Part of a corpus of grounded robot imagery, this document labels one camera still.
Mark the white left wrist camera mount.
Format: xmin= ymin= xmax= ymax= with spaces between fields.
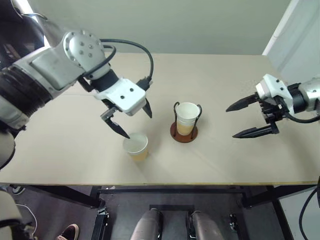
xmin=92 ymin=77 xmax=147 ymax=116

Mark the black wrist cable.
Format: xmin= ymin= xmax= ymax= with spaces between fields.
xmin=84 ymin=38 xmax=155 ymax=91
xmin=282 ymin=109 xmax=320 ymax=124

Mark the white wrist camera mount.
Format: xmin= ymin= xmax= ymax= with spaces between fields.
xmin=92 ymin=77 xmax=147 ymax=116
xmin=255 ymin=73 xmax=293 ymax=115

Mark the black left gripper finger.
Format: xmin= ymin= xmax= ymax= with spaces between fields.
xmin=141 ymin=96 xmax=153 ymax=119
xmin=100 ymin=108 xmax=131 ymax=140

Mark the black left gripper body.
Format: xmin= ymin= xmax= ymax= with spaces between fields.
xmin=101 ymin=98 xmax=119 ymax=113

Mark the black floor clamp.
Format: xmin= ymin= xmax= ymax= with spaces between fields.
xmin=228 ymin=213 xmax=238 ymax=232
xmin=91 ymin=207 xmax=111 ymax=240

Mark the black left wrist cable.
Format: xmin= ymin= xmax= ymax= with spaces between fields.
xmin=84 ymin=38 xmax=155 ymax=91

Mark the dark grey rounded shape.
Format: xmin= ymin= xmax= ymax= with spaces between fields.
xmin=192 ymin=211 xmax=226 ymax=240
xmin=129 ymin=209 xmax=165 ymax=240

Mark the black office chair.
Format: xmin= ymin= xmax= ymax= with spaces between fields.
xmin=0 ymin=0 xmax=51 ymax=72

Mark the white floor cable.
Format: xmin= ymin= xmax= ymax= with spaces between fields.
xmin=15 ymin=203 xmax=39 ymax=228

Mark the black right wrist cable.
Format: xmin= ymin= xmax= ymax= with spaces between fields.
xmin=282 ymin=109 xmax=320 ymax=124

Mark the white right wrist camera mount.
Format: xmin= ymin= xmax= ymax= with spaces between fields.
xmin=255 ymin=73 xmax=293 ymax=115

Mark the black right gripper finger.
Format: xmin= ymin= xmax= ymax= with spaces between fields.
xmin=225 ymin=92 xmax=261 ymax=113
xmin=232 ymin=121 xmax=279 ymax=139

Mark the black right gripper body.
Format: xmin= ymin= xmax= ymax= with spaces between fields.
xmin=258 ymin=96 xmax=289 ymax=125

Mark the white power strip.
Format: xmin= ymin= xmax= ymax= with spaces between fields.
xmin=10 ymin=184 xmax=26 ymax=195

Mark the brown wire cup holder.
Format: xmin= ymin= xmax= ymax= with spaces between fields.
xmin=170 ymin=101 xmax=203 ymax=144

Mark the brown shoe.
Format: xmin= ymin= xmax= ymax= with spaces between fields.
xmin=56 ymin=224 xmax=80 ymax=240

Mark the beige rounded shape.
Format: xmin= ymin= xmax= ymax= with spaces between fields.
xmin=0 ymin=189 xmax=24 ymax=222

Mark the thick black cable loop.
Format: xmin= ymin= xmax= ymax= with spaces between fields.
xmin=298 ymin=176 xmax=320 ymax=240

